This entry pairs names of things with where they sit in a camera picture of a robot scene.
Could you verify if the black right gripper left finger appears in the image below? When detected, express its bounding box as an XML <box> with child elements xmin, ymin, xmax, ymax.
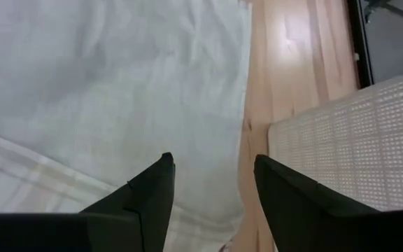
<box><xmin>0</xmin><ymin>152</ymin><xmax>176</xmax><ymax>252</ymax></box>

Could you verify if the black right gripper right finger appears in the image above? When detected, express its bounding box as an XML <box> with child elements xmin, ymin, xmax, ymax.
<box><xmin>253</xmin><ymin>154</ymin><xmax>403</xmax><ymax>252</ymax></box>

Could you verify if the black aluminium table frame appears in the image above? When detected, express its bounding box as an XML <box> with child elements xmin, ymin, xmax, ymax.
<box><xmin>346</xmin><ymin>0</ymin><xmax>374</xmax><ymax>89</ymax></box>

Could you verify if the cream towel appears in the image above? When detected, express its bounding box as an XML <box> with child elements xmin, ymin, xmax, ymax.
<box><xmin>0</xmin><ymin>0</ymin><xmax>253</xmax><ymax>252</ymax></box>

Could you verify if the white perforated plastic basket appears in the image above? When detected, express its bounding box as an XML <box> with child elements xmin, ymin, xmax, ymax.
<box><xmin>267</xmin><ymin>68</ymin><xmax>403</xmax><ymax>213</ymax></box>

